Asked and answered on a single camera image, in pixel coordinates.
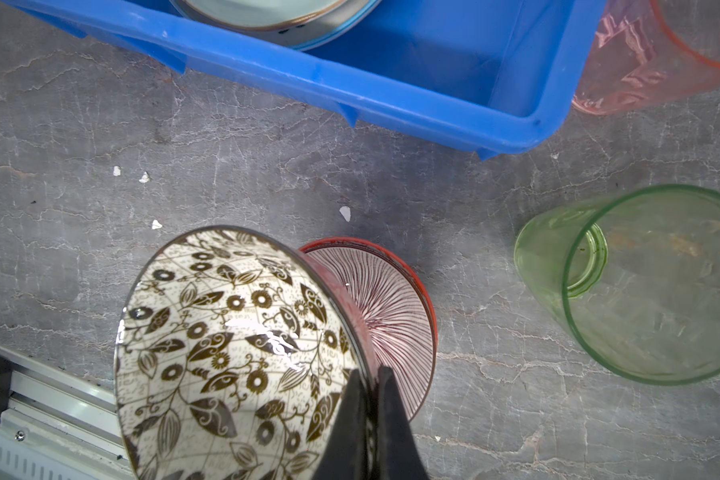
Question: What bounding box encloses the red patterned bowl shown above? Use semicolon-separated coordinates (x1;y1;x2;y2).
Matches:
301;237;438;419

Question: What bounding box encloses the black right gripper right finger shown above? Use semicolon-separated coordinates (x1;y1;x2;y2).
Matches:
377;366;429;480

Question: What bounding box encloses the pink transparent plastic cup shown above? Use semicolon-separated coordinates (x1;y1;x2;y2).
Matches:
573;1;720;116

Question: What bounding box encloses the blue plastic bin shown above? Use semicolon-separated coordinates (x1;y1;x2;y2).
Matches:
16;1;605;159

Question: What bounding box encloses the white watermelon pattern plate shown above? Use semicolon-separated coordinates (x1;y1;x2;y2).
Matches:
261;0;381;51

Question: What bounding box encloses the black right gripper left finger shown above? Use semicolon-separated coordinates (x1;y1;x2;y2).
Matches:
312;370;368;480

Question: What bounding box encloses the green transparent plastic cup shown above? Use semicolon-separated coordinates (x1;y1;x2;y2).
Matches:
514;184;720;386

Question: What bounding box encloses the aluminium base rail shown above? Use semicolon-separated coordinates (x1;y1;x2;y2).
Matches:
0;346;135;479

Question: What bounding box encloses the light green ceramic plate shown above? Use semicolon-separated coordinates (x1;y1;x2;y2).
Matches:
171;0;344;32

